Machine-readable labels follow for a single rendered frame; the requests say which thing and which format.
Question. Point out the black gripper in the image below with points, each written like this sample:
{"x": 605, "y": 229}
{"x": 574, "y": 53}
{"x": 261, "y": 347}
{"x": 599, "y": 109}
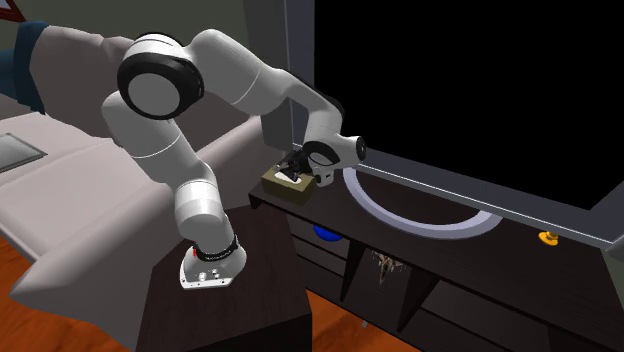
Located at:
{"x": 295, "y": 162}

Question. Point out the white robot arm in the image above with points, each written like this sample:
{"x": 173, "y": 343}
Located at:
{"x": 161, "y": 146}

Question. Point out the olive tissue box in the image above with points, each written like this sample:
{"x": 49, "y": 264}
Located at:
{"x": 287, "y": 191}

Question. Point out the blue bowl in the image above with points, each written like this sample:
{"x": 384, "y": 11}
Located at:
{"x": 325, "y": 234}

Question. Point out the small pale spiky figure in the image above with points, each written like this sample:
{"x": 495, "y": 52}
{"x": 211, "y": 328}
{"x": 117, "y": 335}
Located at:
{"x": 386, "y": 267}

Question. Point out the dark robot stand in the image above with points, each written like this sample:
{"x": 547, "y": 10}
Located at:
{"x": 229, "y": 317}

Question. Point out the large black television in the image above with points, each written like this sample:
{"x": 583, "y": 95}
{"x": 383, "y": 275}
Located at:
{"x": 463, "y": 83}

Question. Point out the grey sofa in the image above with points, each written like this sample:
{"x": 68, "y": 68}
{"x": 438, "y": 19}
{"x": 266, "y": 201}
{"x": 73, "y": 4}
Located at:
{"x": 83, "y": 204}

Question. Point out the dark wooden television cabinet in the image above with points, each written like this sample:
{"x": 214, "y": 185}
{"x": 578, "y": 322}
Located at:
{"x": 487, "y": 273}

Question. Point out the small yellow knob-shaped object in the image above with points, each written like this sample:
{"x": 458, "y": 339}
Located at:
{"x": 548, "y": 238}

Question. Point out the flat grey tablet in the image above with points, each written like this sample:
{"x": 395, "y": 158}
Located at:
{"x": 17, "y": 152}

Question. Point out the dark blue cushion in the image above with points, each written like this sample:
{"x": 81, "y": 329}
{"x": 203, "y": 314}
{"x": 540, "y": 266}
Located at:
{"x": 27, "y": 68}

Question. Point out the red-framed wall picture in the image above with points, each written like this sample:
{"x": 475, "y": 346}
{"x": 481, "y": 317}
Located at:
{"x": 10, "y": 10}

